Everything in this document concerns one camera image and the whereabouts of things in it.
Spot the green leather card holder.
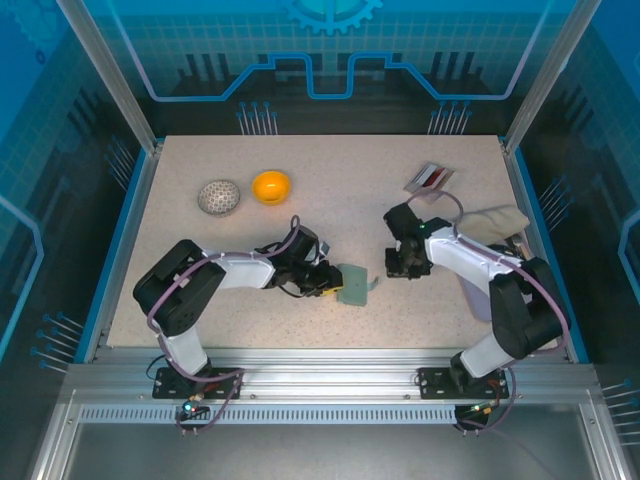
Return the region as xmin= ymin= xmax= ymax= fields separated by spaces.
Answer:
xmin=335 ymin=263 xmax=381 ymax=306

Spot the clear plastic card box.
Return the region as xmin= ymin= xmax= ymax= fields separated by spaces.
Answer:
xmin=402 ymin=162 xmax=459 ymax=206

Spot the orange plastic bowl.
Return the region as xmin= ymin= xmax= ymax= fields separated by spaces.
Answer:
xmin=251 ymin=170 xmax=293 ymax=206

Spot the aluminium base beam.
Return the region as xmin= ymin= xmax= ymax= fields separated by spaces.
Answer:
xmin=64 ymin=347 xmax=596 ymax=401

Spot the lavender board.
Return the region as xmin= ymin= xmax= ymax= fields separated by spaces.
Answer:
xmin=458 ymin=242 xmax=531 ymax=324

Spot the beige cloth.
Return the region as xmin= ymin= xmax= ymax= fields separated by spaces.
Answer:
xmin=457 ymin=203 xmax=530 ymax=240

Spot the steel sheet tray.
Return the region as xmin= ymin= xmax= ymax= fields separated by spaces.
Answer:
xmin=29 ymin=389 xmax=636 ymax=480

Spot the small LED connector board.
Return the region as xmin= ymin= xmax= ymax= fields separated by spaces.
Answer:
xmin=180 ymin=397 xmax=209 ymax=419
xmin=467 ymin=402 xmax=504 ymax=419

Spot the slotted cable duct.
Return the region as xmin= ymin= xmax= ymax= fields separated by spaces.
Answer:
xmin=77 ymin=405 xmax=464 ymax=426

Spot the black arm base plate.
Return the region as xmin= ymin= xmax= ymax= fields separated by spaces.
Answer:
xmin=152 ymin=366 xmax=246 ymax=401
xmin=417 ymin=366 xmax=511 ymax=401

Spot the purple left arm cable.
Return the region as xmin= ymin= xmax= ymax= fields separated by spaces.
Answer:
xmin=146 ymin=214 xmax=302 ymax=437

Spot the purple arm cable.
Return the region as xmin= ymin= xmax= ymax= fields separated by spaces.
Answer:
xmin=407 ymin=191 xmax=572 ymax=437
xmin=146 ymin=214 xmax=302 ymax=437

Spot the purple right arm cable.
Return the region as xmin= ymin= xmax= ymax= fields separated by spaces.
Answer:
xmin=407 ymin=191 xmax=572 ymax=437

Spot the aluminium side rail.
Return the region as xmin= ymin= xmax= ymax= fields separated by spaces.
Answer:
xmin=82 ymin=142 xmax=164 ymax=364

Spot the thin black base cable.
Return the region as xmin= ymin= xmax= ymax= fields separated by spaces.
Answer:
xmin=144 ymin=353 xmax=169 ymax=381

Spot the aluminium frame post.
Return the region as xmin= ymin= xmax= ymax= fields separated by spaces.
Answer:
xmin=54 ymin=0 xmax=164 ymax=154
xmin=502 ymin=0 xmax=604 ymax=154

